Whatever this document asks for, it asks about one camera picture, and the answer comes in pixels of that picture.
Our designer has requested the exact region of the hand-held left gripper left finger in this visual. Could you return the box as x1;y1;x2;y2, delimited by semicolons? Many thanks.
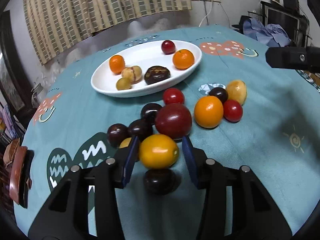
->
27;135;140;240

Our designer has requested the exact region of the dark computer monitor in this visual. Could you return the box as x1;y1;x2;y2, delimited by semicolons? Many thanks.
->
267;6;300;42

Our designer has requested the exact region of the dark purple plum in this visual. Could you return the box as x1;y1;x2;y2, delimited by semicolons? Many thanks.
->
127;119;153;143
107;123;129;148
143;168;176;195
209;87;229;104
140;103;163;125

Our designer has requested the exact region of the yellow oval fruit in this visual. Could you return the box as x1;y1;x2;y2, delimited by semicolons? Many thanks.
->
226;80;247;105

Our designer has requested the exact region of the black speaker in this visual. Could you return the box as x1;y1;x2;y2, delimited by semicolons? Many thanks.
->
282;0;300;12

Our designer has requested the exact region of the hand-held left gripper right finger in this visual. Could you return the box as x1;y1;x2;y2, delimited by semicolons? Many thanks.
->
182;135;293;240

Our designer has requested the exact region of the yellow-orange citrus fruit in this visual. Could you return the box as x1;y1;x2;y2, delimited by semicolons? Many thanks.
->
139;134;180;169

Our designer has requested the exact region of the beige checked curtain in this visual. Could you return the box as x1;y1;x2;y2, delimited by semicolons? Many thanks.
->
23;0;192;65

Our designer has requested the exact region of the dark wooden cabinet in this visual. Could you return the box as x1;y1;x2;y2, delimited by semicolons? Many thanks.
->
0;10;34;130

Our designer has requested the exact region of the small orange tangerine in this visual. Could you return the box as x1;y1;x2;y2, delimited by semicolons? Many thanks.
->
109;55;125;75

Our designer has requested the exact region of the teal patterned tablecloth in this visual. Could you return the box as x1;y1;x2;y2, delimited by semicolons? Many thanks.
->
14;25;320;240

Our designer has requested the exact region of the medium orange tangerine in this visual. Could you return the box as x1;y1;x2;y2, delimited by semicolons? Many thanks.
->
172;49;195;70

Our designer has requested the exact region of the small yellow fruit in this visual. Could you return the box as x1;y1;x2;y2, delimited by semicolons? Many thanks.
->
119;137;132;149

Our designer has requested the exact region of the blue cloth pile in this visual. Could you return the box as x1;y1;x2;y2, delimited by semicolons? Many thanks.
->
243;19;292;47

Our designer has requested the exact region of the small olive-yellow fruit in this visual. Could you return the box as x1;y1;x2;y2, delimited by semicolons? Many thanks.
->
116;77;132;90

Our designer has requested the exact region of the small red plum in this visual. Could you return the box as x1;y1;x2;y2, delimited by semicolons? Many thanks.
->
161;40;175;55

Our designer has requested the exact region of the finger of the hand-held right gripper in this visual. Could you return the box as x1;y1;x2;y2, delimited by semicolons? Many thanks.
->
265;46;320;72

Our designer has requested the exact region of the tan striped fruit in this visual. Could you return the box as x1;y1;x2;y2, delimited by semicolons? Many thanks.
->
121;66;142;82

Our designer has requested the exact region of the white oval plate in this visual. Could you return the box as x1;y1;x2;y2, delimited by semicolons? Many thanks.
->
91;40;203;98

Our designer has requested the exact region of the white power cable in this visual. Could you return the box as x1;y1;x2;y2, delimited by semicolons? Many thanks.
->
199;0;214;27

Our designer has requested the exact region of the brown wooden chair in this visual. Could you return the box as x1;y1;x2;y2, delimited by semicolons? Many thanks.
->
2;137;35;209

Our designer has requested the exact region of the large orange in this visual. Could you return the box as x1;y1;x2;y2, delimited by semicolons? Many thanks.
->
194;96;224;128

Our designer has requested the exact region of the red cherry tomato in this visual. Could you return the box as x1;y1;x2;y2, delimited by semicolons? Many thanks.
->
223;99;243;123
163;88;185;105

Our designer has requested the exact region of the wrinkled dark passion fruit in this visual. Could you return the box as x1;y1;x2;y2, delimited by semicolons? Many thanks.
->
144;66;171;85

